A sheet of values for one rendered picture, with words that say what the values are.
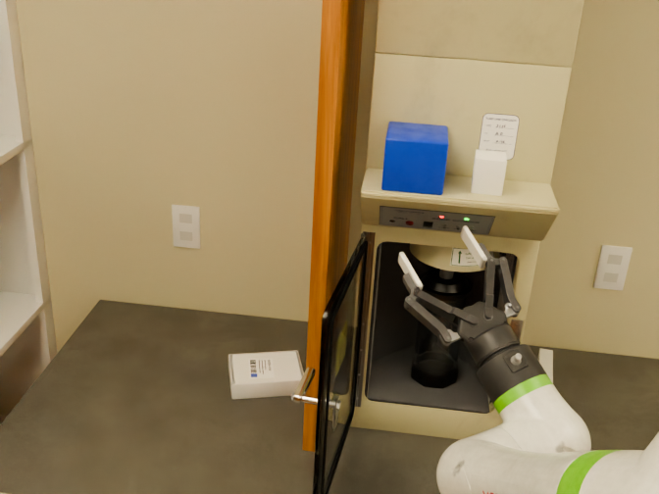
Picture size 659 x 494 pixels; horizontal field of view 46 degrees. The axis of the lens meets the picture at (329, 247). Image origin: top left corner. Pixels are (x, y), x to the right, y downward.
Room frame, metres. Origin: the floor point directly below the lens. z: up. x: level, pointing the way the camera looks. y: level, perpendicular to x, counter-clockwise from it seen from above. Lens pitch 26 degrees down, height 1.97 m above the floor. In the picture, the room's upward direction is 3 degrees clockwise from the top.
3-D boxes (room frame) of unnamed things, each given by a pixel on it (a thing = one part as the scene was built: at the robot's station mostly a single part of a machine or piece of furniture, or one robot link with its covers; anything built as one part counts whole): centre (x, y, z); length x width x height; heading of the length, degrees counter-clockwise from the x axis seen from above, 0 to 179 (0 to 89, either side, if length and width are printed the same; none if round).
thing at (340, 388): (1.14, -0.03, 1.19); 0.30 x 0.01 x 0.40; 168
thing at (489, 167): (1.23, -0.26, 1.54); 0.05 x 0.05 x 0.06; 81
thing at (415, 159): (1.24, -0.13, 1.56); 0.10 x 0.10 x 0.09; 84
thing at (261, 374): (1.45, 0.13, 0.96); 0.16 x 0.12 x 0.04; 102
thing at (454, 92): (1.41, -0.23, 1.33); 0.32 x 0.25 x 0.77; 84
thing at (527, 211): (1.23, -0.21, 1.46); 0.32 x 0.12 x 0.10; 84
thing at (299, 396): (1.07, 0.01, 1.20); 0.10 x 0.05 x 0.03; 168
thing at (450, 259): (1.39, -0.25, 1.34); 0.18 x 0.18 x 0.05
